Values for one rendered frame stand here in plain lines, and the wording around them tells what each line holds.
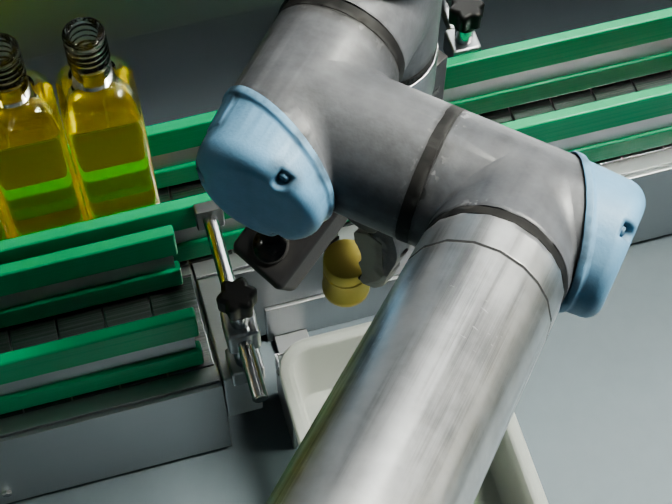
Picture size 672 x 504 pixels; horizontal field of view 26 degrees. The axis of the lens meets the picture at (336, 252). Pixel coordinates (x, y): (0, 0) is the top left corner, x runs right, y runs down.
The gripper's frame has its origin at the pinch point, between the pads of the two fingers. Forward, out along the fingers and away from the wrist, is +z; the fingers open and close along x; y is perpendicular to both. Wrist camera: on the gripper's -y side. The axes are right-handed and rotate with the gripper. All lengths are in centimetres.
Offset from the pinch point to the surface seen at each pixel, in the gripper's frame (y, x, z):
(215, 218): -2.3, 11.6, 4.0
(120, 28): 3.9, 28.4, 0.9
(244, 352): -8.9, 1.8, 3.7
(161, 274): -7.0, 13.4, 9.0
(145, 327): -12.6, 8.4, 3.3
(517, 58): 25.9, 4.6, 4.8
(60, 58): 0.8, 33.6, 6.7
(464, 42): 23.1, 8.1, 3.1
